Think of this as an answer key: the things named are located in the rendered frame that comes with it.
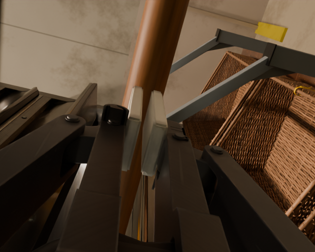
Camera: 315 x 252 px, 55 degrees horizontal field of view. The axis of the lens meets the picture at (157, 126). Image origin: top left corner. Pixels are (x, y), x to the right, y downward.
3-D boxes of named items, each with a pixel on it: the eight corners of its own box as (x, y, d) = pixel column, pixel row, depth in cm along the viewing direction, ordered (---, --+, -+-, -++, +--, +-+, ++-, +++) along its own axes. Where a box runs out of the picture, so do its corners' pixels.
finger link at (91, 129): (114, 174, 14) (49, 160, 14) (123, 133, 19) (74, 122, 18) (121, 145, 13) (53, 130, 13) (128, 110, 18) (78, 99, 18)
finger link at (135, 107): (128, 173, 16) (114, 170, 16) (134, 126, 22) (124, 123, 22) (141, 120, 15) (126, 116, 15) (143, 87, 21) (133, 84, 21)
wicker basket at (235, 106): (252, 183, 136) (193, 170, 132) (223, 133, 188) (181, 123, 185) (297, 79, 118) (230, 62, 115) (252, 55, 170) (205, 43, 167)
